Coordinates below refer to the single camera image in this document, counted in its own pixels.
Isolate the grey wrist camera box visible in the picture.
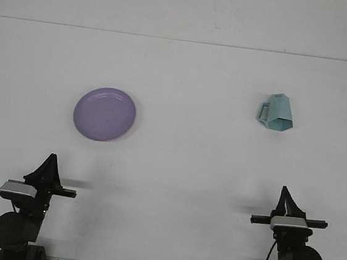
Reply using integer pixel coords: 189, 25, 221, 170
0, 180, 39, 203
269, 214, 309, 235

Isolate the pale purple round plate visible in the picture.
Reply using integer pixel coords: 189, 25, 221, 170
70, 83, 140, 146

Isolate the pale blue hexagonal cup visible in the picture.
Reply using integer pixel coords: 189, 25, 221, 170
256, 90, 299, 134

